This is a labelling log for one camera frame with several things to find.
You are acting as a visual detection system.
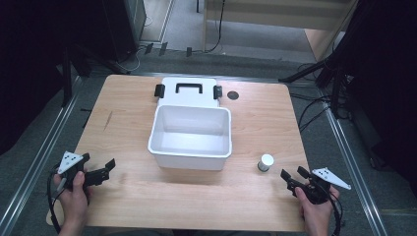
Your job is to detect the hanging black cable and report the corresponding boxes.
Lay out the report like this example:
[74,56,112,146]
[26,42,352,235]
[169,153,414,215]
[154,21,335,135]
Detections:
[206,0,228,54]

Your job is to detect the aluminium floor rail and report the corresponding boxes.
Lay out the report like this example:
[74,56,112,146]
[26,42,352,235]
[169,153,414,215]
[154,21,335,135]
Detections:
[0,76,84,236]
[323,96,390,236]

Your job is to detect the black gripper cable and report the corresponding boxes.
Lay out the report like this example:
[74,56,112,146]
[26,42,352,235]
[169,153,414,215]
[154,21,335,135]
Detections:
[46,168,64,234]
[328,191,344,236]

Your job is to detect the small white cylindrical can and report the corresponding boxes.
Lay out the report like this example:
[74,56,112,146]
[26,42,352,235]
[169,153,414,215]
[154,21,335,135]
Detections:
[257,153,275,173]

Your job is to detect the white floor cable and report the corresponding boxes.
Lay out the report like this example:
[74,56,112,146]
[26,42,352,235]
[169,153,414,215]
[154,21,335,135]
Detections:
[116,44,147,74]

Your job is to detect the black floor cables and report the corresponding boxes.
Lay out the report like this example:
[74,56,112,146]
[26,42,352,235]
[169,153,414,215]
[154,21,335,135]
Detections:
[289,92,332,133]

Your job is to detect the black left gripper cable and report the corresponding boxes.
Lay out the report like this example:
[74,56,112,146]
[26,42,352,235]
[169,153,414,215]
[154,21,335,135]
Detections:
[46,168,64,234]

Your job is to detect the person's left hand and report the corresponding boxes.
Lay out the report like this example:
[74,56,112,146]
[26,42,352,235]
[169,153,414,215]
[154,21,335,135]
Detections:
[53,172,90,227]

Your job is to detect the black tripod stand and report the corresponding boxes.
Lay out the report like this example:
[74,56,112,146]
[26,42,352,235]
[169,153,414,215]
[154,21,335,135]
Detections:
[278,57,350,120]

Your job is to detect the person's right hand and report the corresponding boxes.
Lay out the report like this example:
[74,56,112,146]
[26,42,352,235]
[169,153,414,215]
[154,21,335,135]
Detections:
[294,186,340,227]

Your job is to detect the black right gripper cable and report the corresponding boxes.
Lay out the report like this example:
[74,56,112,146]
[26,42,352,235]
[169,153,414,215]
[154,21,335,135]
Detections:
[328,191,344,236]

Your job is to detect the black curtain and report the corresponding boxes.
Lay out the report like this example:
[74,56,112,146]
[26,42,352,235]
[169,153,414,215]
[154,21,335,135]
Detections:
[323,0,417,188]
[0,0,114,155]

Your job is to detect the white plastic storage box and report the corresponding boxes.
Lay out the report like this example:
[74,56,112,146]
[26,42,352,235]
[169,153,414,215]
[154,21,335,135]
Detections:
[147,77,233,171]

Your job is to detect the light wooden furniture frame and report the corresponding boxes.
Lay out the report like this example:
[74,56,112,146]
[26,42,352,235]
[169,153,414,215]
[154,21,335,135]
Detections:
[202,0,360,63]

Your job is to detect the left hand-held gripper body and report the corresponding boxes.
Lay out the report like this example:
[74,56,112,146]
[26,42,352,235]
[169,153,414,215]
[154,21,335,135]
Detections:
[57,150,111,190]

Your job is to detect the black cabinet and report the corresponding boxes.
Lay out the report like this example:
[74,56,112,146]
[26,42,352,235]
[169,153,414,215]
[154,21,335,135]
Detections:
[100,0,148,63]

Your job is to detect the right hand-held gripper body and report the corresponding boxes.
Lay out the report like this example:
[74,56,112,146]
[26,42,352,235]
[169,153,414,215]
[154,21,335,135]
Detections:
[294,167,352,205]

